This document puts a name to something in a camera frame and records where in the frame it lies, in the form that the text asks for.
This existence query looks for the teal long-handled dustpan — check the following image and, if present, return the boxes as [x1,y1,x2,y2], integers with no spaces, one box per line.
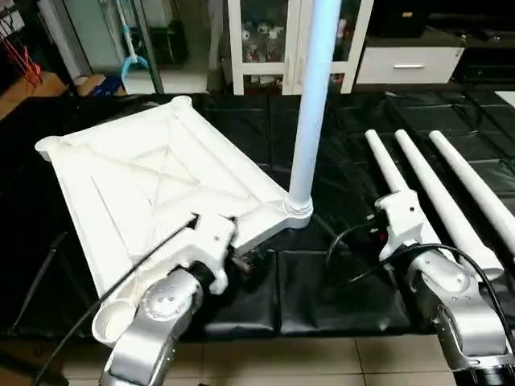
[119,0,151,94]

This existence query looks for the blue and yellow box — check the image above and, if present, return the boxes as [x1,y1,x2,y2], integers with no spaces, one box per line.
[87,76,131,98]

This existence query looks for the black speaker box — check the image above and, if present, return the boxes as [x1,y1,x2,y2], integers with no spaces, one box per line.
[366,0,429,38]

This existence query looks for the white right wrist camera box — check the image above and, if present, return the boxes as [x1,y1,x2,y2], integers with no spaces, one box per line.
[376,190,426,263]

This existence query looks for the white glass-door cabinet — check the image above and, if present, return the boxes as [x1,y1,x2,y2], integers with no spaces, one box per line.
[227,0,376,97]

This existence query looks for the white plastic table top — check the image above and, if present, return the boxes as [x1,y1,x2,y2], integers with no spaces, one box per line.
[34,96,314,348]

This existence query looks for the brown wooden desk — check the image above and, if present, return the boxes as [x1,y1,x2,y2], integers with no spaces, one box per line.
[0,72,70,123]

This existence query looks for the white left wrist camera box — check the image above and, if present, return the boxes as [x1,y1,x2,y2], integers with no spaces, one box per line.
[172,212,239,279]

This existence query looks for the red cables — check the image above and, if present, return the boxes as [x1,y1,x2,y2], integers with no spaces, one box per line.
[0,28,43,88]

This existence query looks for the white plastic table leg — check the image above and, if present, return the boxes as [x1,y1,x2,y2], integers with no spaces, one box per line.
[428,129,515,244]
[365,129,445,252]
[393,129,505,279]
[285,0,344,228]

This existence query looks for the white drawer unit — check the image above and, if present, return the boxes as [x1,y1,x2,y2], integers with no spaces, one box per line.
[354,31,467,86]

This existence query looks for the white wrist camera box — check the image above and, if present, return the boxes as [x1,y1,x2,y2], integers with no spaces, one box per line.
[376,190,426,263]
[172,212,239,279]

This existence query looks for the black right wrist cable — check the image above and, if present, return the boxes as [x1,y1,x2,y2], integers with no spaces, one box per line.
[325,220,515,340]

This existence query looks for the black work mat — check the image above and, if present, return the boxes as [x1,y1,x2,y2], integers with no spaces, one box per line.
[0,90,515,339]

